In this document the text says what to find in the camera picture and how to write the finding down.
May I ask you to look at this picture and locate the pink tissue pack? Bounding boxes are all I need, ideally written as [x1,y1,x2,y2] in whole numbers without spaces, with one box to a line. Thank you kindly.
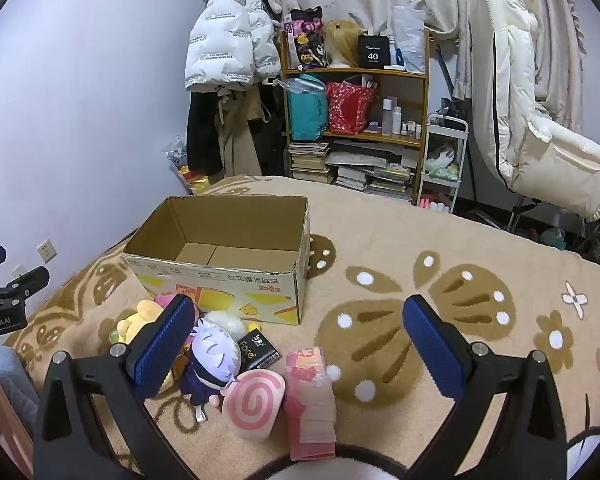
[285,346,337,461]

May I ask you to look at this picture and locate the wide pile of magazines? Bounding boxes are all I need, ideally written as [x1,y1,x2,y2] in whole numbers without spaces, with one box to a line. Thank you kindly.
[330,140,417,197]

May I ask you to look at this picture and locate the red patterned bag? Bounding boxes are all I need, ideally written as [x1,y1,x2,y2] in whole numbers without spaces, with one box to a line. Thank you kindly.
[326,80,377,136]

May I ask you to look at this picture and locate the narrow stack of books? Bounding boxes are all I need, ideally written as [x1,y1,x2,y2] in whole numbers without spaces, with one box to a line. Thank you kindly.
[287,142,333,183]

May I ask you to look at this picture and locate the teal bag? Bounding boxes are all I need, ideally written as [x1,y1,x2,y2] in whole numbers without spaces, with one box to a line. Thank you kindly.
[286,74,329,142]

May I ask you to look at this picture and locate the white-haired doll plush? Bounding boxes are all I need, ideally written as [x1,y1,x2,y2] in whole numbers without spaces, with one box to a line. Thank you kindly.
[180,324,242,423]

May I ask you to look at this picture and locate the pile of colourful packets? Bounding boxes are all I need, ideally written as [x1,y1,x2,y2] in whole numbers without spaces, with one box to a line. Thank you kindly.
[162,135,221,196]

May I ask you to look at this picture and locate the white puffer jacket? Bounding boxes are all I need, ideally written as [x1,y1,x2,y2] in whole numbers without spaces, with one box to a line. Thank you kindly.
[184,0,282,93]

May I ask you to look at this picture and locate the white fluffy plush toy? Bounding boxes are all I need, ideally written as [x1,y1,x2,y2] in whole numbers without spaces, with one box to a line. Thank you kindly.
[205,310,251,341]

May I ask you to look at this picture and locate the beige hanging pants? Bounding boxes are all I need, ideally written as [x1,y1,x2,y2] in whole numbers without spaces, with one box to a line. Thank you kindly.
[215,91,265,178]

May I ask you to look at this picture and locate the green soft cloth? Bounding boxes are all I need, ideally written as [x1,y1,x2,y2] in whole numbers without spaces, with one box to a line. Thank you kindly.
[425,144,457,179]

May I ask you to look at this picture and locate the yellow plush toy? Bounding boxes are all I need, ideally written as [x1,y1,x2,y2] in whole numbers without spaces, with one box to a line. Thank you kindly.
[109,299,167,346]

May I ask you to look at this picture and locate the clear plastic bag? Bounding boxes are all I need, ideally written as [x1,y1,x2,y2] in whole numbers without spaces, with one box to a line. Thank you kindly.
[392,6,427,73]

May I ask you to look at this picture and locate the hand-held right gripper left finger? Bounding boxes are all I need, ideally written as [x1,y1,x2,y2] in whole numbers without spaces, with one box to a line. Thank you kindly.
[32,294,201,480]

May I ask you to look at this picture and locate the wooden shelf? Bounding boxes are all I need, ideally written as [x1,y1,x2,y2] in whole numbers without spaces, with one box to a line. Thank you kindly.
[279,27,431,203]

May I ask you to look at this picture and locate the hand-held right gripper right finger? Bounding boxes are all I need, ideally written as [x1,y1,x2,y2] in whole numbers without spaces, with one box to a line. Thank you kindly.
[402,294,568,480]

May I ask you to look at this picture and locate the black tissue pack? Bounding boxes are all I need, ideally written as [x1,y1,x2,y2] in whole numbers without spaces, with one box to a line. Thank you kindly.
[237,330,282,373]

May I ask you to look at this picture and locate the printed cardboard box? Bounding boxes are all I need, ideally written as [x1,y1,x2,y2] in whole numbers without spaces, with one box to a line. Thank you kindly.
[122,195,312,327]

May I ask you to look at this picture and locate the beige printed blanket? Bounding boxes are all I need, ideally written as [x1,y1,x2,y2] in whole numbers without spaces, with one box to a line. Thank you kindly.
[2,175,600,480]

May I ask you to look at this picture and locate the pink swirl plush cushion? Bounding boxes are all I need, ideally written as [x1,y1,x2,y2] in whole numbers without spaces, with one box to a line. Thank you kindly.
[221,370,286,444]

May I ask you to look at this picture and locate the colourful printed bag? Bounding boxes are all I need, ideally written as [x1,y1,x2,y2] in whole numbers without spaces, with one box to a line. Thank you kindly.
[284,7,328,68]

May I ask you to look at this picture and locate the blue grey cloth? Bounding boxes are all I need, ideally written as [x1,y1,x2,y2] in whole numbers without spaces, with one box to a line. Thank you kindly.
[0,345,39,421]

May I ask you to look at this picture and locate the white rolling cart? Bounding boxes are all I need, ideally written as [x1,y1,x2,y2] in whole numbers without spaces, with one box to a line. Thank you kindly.
[415,114,470,213]

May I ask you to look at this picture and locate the blonde wig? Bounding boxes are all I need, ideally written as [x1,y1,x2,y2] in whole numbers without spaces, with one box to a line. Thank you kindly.
[322,19,366,68]

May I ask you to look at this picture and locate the black box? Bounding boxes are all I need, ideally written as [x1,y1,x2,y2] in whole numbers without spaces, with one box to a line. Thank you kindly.
[357,35,392,68]

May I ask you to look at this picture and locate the black hanging garment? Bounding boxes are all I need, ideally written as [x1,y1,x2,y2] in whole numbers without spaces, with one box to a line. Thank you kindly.
[186,85,226,177]

